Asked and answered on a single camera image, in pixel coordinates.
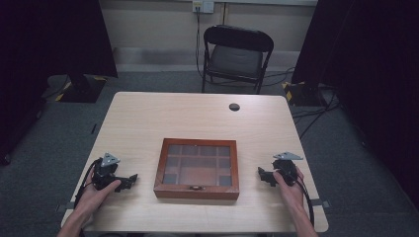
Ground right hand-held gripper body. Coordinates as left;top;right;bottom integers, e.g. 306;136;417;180
271;151;304;188

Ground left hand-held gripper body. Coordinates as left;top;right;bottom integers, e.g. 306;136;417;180
91;152;124;192

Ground person's right hand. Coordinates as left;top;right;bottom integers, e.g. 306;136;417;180
272;165;305;211

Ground person's left hand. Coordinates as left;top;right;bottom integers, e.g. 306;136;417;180
76;167;123;219

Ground wooden box with glass lid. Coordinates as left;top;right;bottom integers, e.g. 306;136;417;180
152;137;241;201

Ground black stand base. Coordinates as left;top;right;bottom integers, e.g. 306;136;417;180
282;80;328;108
58;74;108;104

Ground black folding chair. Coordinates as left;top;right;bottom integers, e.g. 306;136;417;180
201;24;276;96

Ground dark curtain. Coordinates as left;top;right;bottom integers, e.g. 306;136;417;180
0;0;119;166
291;0;419;211

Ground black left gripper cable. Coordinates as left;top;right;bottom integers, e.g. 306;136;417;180
73;158;103;209

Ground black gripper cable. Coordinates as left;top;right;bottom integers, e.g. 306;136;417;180
73;158;103;209
293;176;316;229

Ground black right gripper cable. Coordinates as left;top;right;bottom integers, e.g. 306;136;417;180
293;176;316;229

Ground grey table bracket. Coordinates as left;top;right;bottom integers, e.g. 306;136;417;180
54;200;75;213
310;197;331;209

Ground black floor cables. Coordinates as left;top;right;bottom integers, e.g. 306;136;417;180
263;66;344;141

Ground black wall cable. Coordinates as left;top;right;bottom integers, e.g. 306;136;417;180
195;6;204;79

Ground white wall outlet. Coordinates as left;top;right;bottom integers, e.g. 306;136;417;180
192;0;215;15

